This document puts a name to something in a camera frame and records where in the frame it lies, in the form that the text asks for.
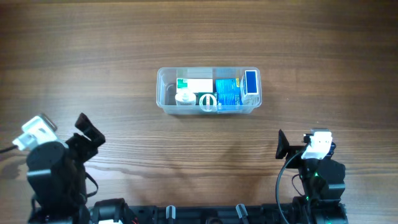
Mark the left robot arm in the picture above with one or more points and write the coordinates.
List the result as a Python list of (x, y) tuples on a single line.
[(56, 170)]

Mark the blue Vicks lozenge box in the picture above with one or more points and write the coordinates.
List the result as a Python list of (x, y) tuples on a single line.
[(229, 95)]

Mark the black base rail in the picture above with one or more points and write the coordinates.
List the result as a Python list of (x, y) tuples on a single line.
[(264, 214)]

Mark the green Zam-Buk ointment box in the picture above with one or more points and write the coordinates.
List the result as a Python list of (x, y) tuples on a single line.
[(207, 101)]

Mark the clear plastic container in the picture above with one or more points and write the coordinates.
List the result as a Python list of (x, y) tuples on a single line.
[(167, 85)]

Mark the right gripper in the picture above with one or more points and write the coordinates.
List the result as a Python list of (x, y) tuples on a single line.
[(283, 147)]

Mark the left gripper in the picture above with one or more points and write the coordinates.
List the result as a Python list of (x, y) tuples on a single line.
[(80, 142)]

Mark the white bottle with clear cap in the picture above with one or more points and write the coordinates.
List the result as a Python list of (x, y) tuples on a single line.
[(185, 98)]

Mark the white green Panadol box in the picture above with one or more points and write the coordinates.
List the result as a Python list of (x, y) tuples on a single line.
[(195, 85)]

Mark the white box with blue panel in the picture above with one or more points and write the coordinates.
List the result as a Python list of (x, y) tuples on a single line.
[(249, 87)]

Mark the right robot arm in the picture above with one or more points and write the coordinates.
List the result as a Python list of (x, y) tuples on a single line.
[(322, 178)]

